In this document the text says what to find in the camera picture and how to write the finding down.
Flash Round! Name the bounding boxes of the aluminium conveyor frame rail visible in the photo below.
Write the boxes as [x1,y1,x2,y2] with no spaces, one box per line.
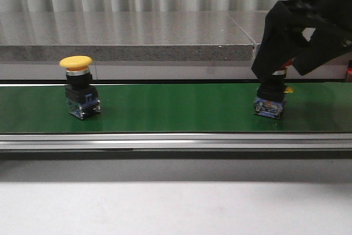
[1,132,351,151]

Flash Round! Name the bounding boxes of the grey speckled stone slab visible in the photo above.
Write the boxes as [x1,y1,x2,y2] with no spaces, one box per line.
[1,12,253,62]
[227,9,352,61]

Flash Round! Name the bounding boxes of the grey speckled stone slab right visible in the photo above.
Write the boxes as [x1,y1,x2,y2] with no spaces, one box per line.
[227,9,352,61]

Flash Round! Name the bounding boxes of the grey speckled stone slab left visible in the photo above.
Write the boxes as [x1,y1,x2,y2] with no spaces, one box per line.
[1,12,253,62]

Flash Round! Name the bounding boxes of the green conveyor belt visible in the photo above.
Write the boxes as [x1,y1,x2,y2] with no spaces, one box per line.
[1,82,351,134]

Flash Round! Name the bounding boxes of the yellow mushroom push button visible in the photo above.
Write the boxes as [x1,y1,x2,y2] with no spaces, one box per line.
[59,55,101,120]

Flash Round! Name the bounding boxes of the red mushroom push button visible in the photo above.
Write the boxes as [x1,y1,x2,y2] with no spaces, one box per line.
[254,59,294,120]

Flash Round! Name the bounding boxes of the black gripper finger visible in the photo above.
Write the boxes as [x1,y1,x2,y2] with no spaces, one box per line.
[293,28,351,75]
[251,0,327,81]

